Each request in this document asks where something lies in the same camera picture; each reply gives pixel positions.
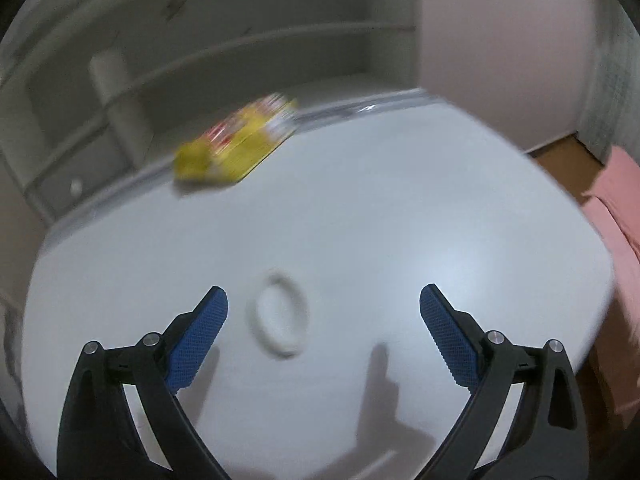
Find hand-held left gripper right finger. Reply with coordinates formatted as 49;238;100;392
417;283;591;480

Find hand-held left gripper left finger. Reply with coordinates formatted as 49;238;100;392
56;285;233;480

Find white desk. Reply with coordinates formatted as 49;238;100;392
20;88;617;480

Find yellow snack packet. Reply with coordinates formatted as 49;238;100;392
172;93;300;187

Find white round ring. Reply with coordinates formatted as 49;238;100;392
246;272;310;358

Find pink bed blanket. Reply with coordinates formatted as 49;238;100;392
579;146;640;432

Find green curtain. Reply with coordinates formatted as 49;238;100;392
579;7;640;162

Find white desk shelf unit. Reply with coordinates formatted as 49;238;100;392
0;0;419;227

